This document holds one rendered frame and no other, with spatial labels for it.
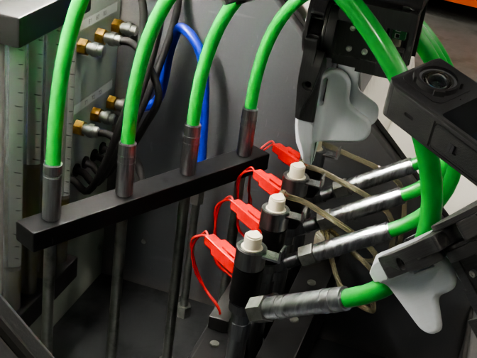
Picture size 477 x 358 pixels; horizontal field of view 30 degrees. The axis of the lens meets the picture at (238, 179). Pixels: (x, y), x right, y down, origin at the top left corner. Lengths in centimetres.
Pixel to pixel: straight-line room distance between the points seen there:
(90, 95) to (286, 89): 23
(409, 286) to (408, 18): 20
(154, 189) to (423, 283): 44
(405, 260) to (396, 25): 20
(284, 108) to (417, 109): 59
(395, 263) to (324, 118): 20
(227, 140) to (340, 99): 43
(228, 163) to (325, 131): 31
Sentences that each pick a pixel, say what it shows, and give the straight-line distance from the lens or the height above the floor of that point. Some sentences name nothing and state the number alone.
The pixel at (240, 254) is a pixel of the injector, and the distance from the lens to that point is 79.
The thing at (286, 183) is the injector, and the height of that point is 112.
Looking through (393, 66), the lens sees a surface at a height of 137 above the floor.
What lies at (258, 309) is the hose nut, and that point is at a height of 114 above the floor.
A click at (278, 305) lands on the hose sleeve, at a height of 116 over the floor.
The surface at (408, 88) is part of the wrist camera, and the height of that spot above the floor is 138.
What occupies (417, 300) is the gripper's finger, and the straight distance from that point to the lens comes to 58.
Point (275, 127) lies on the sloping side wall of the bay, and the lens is 109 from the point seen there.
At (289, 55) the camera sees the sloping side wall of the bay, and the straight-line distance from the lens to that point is 106.
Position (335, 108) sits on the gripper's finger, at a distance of 70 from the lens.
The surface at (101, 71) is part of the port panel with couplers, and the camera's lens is 110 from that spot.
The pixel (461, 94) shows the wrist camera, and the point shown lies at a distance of 51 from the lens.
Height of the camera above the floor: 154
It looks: 27 degrees down
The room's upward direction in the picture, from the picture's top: 8 degrees clockwise
